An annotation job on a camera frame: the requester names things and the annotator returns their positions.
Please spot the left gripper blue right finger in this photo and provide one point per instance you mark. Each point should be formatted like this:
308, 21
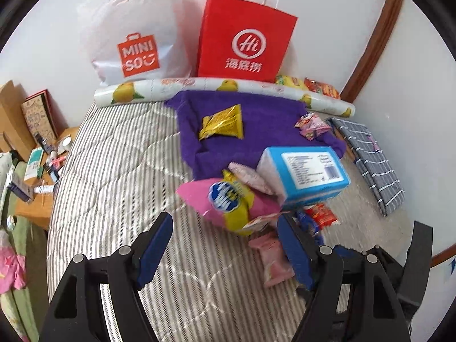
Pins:
299, 247

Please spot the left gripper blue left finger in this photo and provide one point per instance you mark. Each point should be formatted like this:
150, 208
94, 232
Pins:
150, 247

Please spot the strawberry jelly packet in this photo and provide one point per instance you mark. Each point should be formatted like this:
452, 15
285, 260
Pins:
277, 268

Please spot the blue snack packet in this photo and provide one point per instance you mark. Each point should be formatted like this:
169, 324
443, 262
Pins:
309, 225

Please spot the red candy packet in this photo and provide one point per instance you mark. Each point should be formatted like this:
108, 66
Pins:
321, 214

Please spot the pink yellow chips bag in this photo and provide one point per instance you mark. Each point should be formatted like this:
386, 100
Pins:
228, 203

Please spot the pink mushroom biscuit bag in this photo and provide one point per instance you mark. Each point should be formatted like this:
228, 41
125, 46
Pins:
311, 126

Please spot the yellow gold snack packet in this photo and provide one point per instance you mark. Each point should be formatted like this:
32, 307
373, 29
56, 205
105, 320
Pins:
227, 122

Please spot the striped quilted mattress pad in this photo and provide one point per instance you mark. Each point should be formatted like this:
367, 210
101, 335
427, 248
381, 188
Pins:
122, 171

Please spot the blue tissue pack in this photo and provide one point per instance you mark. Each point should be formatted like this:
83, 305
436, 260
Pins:
302, 176

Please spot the pale pink snack packet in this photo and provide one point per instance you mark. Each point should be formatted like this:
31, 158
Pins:
250, 178

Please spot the grey checked folded cloth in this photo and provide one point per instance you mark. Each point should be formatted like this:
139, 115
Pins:
372, 164

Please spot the wooden bedside table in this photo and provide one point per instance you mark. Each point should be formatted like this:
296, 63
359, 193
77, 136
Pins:
39, 210

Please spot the purple towel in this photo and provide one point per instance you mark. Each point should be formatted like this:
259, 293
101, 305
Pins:
267, 122

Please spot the fruit-print rolled mat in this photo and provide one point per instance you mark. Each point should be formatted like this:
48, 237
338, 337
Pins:
164, 89

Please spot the orange chips bag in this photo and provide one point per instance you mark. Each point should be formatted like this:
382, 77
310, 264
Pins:
322, 88

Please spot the white Miniso plastic bag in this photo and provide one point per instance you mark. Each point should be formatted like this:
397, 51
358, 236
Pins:
129, 40

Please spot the red Haidilao paper bag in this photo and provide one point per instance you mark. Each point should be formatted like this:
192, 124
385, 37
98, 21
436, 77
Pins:
245, 40

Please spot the brown door frame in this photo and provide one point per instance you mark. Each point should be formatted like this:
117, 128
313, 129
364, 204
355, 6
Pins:
373, 51

